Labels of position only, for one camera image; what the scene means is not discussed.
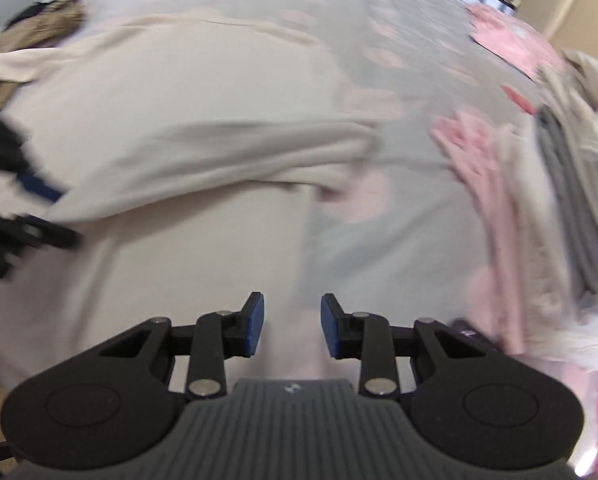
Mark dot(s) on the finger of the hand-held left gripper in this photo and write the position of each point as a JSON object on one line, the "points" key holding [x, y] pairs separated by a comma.
{"points": [[44, 232], [39, 187]]}

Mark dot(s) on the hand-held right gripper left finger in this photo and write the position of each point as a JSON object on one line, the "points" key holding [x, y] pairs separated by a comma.
{"points": [[254, 322]]}

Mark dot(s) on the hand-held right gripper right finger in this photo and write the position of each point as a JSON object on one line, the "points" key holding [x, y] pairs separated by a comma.
{"points": [[329, 325]]}

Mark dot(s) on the cream garment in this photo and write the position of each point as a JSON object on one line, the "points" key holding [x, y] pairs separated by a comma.
{"points": [[179, 100]]}

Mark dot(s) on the stack of folded clothes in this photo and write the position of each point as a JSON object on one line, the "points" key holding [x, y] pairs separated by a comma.
{"points": [[564, 170]]}

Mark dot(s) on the pink garment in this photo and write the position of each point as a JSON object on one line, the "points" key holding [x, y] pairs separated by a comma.
{"points": [[484, 185]]}

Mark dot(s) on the coral garment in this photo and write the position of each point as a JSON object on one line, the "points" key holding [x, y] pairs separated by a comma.
{"points": [[519, 99]]}

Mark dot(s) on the pink pillow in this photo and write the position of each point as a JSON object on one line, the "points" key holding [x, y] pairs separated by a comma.
{"points": [[509, 35]]}

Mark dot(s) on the beige padded headboard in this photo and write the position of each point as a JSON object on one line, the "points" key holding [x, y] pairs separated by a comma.
{"points": [[564, 5]]}

